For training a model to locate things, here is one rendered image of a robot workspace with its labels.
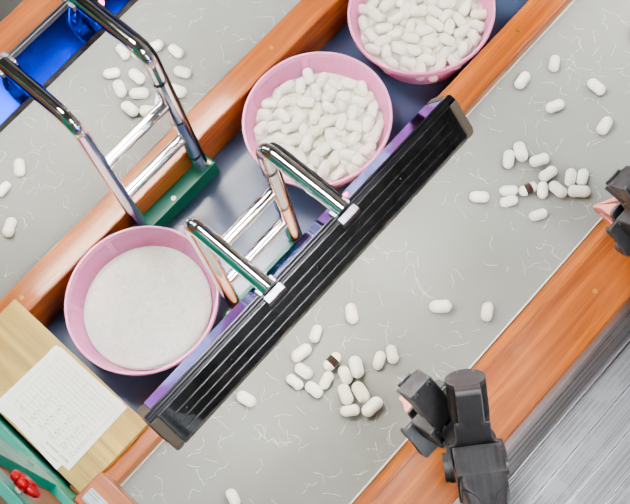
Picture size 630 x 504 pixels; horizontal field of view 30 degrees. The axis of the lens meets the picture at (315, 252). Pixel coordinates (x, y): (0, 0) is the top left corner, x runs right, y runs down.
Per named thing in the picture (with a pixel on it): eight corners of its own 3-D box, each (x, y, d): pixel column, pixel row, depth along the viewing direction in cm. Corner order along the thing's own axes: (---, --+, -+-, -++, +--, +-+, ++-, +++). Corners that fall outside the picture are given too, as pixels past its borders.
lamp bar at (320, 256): (474, 133, 170) (475, 110, 164) (178, 453, 158) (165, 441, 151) (432, 103, 173) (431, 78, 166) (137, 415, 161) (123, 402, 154)
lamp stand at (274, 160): (384, 305, 201) (363, 200, 159) (305, 391, 197) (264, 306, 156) (303, 239, 207) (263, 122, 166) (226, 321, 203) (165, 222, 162)
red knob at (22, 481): (47, 493, 140) (35, 487, 136) (34, 507, 140) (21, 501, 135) (24, 469, 141) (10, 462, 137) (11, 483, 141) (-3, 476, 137)
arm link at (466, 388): (429, 373, 165) (436, 411, 153) (490, 365, 164) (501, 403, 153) (439, 445, 168) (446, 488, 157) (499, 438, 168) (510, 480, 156)
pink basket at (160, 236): (231, 242, 208) (221, 221, 200) (227, 387, 199) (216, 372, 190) (86, 248, 211) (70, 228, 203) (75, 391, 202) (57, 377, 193)
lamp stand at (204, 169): (220, 171, 214) (162, 42, 173) (143, 249, 210) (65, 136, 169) (149, 113, 220) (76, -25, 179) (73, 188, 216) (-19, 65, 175)
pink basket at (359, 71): (415, 99, 215) (413, 73, 206) (365, 226, 207) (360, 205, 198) (282, 61, 221) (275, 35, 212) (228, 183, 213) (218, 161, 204)
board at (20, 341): (149, 425, 189) (147, 423, 187) (83, 495, 186) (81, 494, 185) (17, 300, 199) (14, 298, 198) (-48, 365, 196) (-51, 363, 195)
